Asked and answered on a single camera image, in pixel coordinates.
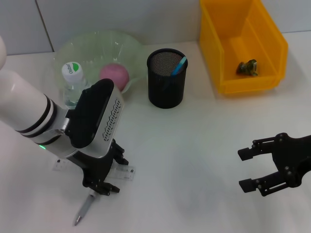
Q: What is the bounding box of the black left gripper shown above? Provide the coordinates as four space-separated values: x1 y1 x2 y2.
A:
66 138 130 196

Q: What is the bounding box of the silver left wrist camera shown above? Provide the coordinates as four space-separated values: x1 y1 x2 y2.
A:
65 79 125 160

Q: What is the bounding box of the yellow plastic bin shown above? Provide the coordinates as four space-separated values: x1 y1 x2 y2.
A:
199 0 289 95

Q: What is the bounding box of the pink peach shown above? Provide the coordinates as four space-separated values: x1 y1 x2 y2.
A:
99 63 130 92

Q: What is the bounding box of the green glass fruit plate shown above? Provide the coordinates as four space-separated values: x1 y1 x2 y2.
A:
54 29 144 105

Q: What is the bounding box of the clear plastic ruler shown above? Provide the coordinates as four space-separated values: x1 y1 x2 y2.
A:
52 159 136 182

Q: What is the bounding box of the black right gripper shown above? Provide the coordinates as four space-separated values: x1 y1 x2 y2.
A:
237 133 311 197

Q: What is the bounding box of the clear water bottle green label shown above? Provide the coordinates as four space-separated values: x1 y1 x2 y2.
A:
61 62 92 110

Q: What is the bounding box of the black mesh pen cup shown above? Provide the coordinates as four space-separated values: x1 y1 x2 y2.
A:
146 48 189 109

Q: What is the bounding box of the grey ballpoint pen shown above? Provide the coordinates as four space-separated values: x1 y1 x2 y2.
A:
74 193 97 226

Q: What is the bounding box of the blue pen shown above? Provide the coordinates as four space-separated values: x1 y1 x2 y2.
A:
163 56 187 91

